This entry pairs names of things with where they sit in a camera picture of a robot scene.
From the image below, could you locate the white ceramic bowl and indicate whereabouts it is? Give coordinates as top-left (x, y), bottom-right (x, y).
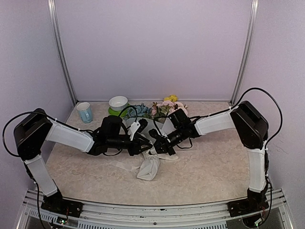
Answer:
top-left (109, 96), bottom-right (128, 111)

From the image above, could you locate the yellow fake flower stem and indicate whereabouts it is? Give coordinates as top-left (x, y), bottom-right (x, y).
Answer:
top-left (163, 94), bottom-right (178, 103)

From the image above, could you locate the pink fake flower bunch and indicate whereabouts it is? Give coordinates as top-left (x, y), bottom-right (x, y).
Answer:
top-left (150, 100), bottom-right (188, 123)

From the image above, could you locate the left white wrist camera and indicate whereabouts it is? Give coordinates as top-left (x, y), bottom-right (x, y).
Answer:
top-left (127, 118), bottom-right (148, 141)

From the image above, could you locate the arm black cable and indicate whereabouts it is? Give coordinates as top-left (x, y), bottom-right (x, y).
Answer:
top-left (2, 106), bottom-right (139, 158)
top-left (153, 87), bottom-right (284, 148)

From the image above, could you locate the left aluminium frame post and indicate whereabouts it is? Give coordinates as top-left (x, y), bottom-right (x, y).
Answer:
top-left (48, 0), bottom-right (78, 106)

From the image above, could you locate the green plate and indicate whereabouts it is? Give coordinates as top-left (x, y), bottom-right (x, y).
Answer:
top-left (108, 104), bottom-right (130, 117)

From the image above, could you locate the right aluminium frame post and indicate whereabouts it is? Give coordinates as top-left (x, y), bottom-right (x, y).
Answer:
top-left (230, 0), bottom-right (259, 104)

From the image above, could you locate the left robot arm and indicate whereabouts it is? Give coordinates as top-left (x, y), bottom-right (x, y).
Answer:
top-left (13, 108), bottom-right (153, 218)

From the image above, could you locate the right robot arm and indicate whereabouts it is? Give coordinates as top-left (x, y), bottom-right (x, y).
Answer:
top-left (149, 101), bottom-right (269, 217)

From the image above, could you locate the aluminium frame post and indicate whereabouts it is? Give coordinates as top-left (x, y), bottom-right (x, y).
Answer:
top-left (230, 0), bottom-right (259, 104)
top-left (48, 0), bottom-right (78, 106)

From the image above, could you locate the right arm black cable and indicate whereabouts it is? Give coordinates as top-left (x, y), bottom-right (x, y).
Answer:
top-left (153, 87), bottom-right (284, 148)

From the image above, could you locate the light blue mug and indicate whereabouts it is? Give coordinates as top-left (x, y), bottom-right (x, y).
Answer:
top-left (76, 102), bottom-right (93, 124)

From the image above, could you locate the front aluminium rail base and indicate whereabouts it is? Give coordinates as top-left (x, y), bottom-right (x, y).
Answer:
top-left (16, 188), bottom-right (296, 229)

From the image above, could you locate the cream printed ribbon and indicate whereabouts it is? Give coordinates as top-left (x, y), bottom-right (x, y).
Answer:
top-left (110, 149), bottom-right (179, 171)

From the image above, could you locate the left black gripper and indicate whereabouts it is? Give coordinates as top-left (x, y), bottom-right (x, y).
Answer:
top-left (107, 134), bottom-right (153, 156)

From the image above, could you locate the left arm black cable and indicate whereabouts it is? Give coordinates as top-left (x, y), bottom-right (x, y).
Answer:
top-left (2, 106), bottom-right (139, 158)

